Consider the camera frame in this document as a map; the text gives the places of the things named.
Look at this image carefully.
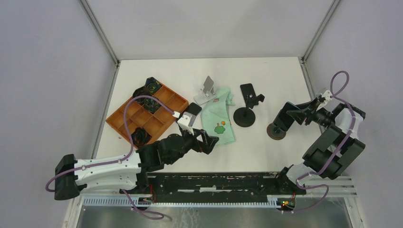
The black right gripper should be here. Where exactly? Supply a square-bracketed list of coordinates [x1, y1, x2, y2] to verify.
[287, 96, 336, 128]

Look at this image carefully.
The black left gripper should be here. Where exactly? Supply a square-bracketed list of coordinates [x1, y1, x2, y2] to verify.
[167, 125, 219, 165]

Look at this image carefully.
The brown round base stand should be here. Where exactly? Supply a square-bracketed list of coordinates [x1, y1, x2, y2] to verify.
[267, 102, 297, 140]

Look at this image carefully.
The black clamp phone stand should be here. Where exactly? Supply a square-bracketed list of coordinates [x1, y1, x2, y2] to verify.
[233, 94, 265, 128]

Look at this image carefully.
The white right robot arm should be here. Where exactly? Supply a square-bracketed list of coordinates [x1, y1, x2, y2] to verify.
[267, 96, 366, 194]

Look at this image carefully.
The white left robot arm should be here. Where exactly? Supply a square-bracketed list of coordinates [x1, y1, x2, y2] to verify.
[51, 129, 219, 200]

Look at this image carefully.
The white folding phone stand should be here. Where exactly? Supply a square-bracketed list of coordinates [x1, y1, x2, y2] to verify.
[193, 76, 216, 105]

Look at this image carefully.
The green cartoon towel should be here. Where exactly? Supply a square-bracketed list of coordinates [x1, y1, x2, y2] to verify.
[201, 87, 236, 146]

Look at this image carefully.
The rolled dark orange tie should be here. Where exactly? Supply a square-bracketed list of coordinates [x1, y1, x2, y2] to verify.
[131, 127, 151, 147]

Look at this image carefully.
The rolled dark floral tie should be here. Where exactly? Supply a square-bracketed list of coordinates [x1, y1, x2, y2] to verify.
[143, 97, 162, 114]

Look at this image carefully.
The black smartphone on table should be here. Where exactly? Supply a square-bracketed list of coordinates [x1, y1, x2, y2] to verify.
[240, 83, 256, 102]

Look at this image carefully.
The orange compartment tray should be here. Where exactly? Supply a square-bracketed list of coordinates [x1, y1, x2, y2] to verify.
[106, 82, 189, 144]

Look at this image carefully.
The rolled dark patterned tie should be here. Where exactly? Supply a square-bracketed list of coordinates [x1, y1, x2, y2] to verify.
[145, 77, 161, 95]

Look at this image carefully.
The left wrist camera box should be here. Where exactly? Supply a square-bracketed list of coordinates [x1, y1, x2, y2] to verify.
[176, 103, 202, 127]

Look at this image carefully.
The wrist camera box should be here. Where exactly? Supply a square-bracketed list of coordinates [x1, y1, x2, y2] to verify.
[316, 90, 333, 111]
[176, 103, 202, 127]

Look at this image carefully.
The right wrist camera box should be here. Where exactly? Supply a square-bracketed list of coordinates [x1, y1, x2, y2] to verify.
[316, 90, 333, 111]

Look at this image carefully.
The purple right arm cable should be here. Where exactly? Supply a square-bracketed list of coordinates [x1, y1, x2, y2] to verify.
[296, 70, 356, 186]

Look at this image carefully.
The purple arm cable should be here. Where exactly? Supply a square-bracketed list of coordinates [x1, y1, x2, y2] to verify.
[45, 95, 177, 192]
[296, 70, 356, 186]

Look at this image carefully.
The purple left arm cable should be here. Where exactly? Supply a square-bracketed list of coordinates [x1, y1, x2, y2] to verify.
[45, 95, 177, 192]

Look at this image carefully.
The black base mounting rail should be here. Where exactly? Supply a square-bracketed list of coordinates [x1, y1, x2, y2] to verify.
[88, 171, 341, 204]

